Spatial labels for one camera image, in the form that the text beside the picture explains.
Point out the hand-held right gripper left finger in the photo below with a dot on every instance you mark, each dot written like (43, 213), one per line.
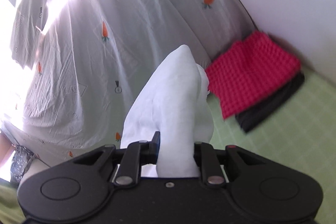
(157, 146)

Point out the green satin cloth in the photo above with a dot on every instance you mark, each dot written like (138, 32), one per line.
(9, 200)

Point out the carrot print bed sheet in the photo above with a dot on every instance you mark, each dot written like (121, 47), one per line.
(118, 43)

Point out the red waffle knit garment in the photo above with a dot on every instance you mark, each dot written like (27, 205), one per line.
(249, 71)

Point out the white cotton garment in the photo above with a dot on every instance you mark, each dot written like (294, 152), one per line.
(173, 108)

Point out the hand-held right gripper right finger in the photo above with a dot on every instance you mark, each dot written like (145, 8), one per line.
(204, 154)

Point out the green grid mat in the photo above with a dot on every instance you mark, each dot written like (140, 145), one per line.
(288, 121)

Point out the black folded garment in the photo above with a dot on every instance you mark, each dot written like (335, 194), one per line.
(273, 106)

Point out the blue checkered cloth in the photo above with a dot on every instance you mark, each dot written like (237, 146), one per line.
(20, 162)

